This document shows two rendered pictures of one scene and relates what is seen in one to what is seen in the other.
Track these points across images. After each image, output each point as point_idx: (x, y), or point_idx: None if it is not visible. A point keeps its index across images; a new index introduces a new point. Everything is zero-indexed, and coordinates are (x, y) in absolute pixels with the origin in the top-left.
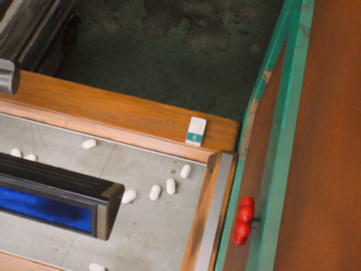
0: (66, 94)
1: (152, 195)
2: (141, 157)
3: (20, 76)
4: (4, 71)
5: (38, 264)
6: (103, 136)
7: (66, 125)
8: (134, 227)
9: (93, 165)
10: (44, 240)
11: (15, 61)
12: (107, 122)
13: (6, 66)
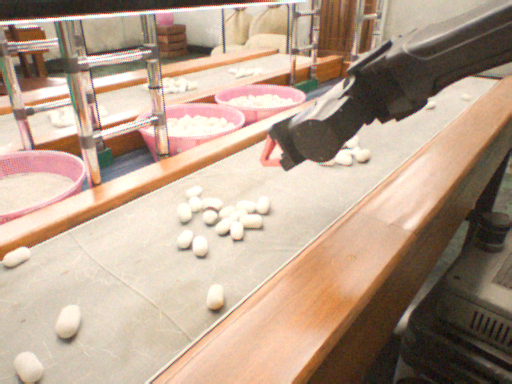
0: (335, 282)
1: (23, 353)
2: (126, 376)
3: (332, 157)
4: (322, 112)
5: (83, 207)
6: (220, 323)
7: (273, 278)
8: (18, 318)
9: (173, 297)
10: (114, 227)
11: (346, 126)
12: (237, 324)
13: (330, 112)
